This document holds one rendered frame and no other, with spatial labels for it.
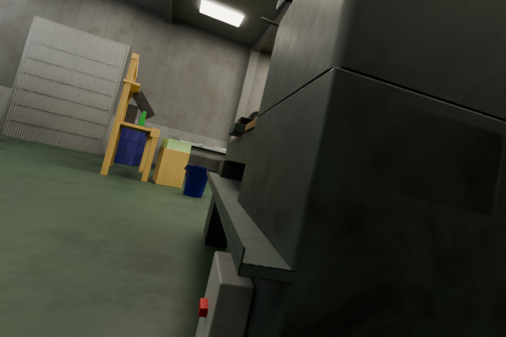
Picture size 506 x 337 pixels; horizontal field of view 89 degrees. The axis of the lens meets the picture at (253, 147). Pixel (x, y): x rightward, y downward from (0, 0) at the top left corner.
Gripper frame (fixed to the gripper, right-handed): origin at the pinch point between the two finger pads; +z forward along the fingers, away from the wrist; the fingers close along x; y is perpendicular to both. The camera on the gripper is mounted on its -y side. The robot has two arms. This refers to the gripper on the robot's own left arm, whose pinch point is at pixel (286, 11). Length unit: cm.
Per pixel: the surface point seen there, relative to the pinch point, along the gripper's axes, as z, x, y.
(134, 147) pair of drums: 130, 162, 612
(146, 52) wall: -141, 303, 753
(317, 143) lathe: 59, -12, -63
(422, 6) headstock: 29, -18, -64
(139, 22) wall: -213, 363, 749
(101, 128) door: 132, 300, 742
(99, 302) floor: 141, 11, 16
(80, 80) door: 35, 412, 733
